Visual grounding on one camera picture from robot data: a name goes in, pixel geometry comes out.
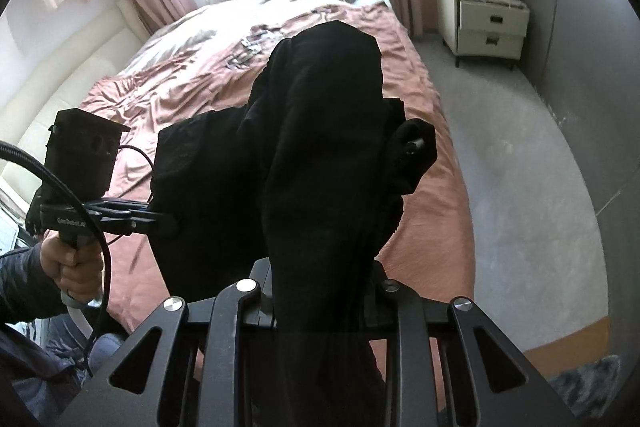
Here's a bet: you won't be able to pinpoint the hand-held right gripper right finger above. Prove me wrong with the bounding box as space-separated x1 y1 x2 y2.
367 259 581 427

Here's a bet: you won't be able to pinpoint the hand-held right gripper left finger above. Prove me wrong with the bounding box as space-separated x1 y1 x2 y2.
55 257 276 427

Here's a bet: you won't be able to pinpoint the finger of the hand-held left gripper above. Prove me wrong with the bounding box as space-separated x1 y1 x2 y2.
100 211 180 239
95 198 156 220

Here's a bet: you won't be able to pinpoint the black pants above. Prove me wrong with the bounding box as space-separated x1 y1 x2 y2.
150 21 438 427

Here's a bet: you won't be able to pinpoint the person's left forearm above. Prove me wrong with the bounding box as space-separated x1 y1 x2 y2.
0 241 68 323

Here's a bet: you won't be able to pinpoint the person's left hand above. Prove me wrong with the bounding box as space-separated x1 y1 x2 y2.
39 232 106 303

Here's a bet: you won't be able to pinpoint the cream padded headboard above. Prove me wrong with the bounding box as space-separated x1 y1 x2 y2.
0 0 151 228

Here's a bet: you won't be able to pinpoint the person's body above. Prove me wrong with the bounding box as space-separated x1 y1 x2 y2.
0 307 128 427

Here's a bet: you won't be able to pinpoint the grey rug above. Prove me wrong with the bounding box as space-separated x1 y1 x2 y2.
547 354 621 423

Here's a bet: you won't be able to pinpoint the brown satin bedspread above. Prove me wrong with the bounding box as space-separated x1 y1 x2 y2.
82 0 476 358

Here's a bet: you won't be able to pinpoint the cream nightstand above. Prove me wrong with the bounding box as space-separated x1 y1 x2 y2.
435 0 531 68

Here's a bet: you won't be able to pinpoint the dark grey wardrobe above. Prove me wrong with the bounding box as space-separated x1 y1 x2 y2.
520 0 638 233

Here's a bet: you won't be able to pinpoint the thin black cable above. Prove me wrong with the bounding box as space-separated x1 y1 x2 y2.
116 146 156 202

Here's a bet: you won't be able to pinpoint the thick black braided cable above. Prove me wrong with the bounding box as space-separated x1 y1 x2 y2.
0 142 113 373

